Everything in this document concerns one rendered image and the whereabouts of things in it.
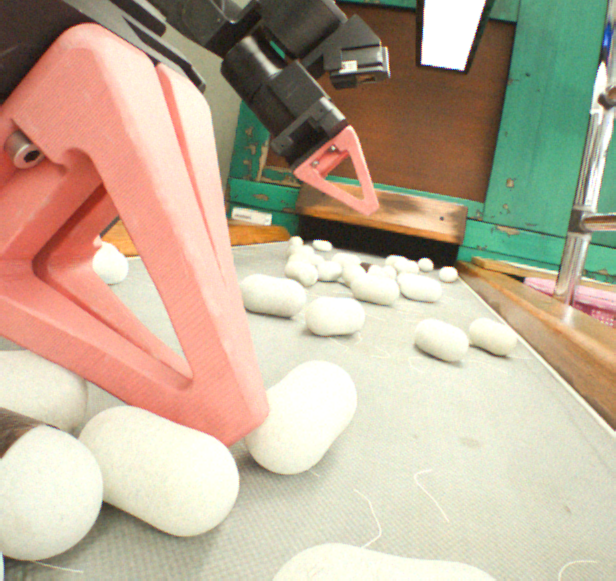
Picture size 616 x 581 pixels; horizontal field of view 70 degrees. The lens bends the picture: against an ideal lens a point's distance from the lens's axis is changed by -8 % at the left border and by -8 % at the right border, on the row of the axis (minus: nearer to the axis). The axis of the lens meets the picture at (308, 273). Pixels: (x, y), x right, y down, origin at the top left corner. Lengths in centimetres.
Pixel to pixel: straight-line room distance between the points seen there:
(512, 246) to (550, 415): 71
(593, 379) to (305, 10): 37
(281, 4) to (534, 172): 59
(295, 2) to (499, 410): 38
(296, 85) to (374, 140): 48
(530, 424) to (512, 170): 74
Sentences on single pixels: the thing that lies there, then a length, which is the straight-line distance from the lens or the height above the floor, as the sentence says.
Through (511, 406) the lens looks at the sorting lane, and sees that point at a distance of 20.
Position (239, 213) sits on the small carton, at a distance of 81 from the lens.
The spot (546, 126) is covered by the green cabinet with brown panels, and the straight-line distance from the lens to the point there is 94.
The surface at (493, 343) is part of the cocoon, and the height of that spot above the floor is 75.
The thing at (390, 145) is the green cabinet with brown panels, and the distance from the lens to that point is 91.
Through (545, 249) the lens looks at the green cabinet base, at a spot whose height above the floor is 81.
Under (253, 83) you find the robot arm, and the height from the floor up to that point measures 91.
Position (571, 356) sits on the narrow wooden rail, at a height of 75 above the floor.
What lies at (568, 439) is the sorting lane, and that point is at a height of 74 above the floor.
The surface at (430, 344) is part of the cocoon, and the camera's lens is 24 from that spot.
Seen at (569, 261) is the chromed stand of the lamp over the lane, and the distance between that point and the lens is 49.
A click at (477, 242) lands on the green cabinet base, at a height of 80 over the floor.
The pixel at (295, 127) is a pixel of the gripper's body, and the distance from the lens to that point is 42.
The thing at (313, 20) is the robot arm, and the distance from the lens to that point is 46.
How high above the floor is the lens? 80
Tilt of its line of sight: 7 degrees down
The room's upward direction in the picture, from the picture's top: 10 degrees clockwise
